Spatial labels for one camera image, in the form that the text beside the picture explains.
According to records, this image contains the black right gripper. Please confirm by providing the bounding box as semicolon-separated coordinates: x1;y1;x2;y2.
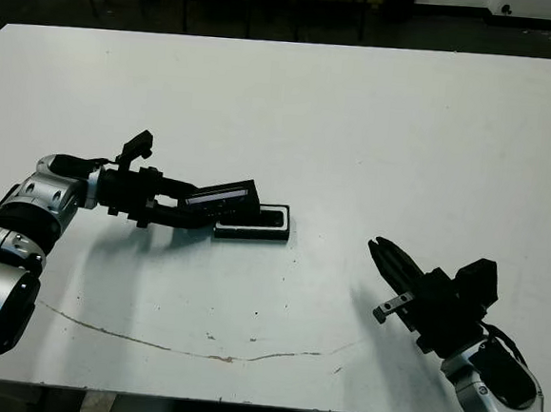
360;235;492;363

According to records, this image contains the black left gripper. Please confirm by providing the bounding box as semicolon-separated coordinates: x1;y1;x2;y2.
95;162;223;236

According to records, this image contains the black box lid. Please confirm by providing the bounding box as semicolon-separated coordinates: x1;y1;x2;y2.
182;173;265;226

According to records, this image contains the black bar-shaped camera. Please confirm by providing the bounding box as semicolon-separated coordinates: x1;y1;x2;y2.
257;207;286;230

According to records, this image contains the black box base white insert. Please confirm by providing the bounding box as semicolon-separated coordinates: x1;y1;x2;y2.
213;199;294;245

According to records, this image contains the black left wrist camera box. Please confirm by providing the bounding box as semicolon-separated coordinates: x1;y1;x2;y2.
114;127;155;174

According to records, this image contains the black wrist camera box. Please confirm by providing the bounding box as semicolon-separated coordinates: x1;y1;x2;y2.
114;127;155;174
452;256;501;313

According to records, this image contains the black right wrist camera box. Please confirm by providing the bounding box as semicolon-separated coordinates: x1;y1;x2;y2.
452;256;501;313

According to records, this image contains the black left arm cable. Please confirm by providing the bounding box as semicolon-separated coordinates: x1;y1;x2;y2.
80;151;124;167

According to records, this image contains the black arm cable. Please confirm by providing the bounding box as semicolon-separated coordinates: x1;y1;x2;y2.
80;151;124;167
475;320;534;370

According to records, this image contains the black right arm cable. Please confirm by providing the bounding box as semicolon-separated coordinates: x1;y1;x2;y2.
475;320;534;370

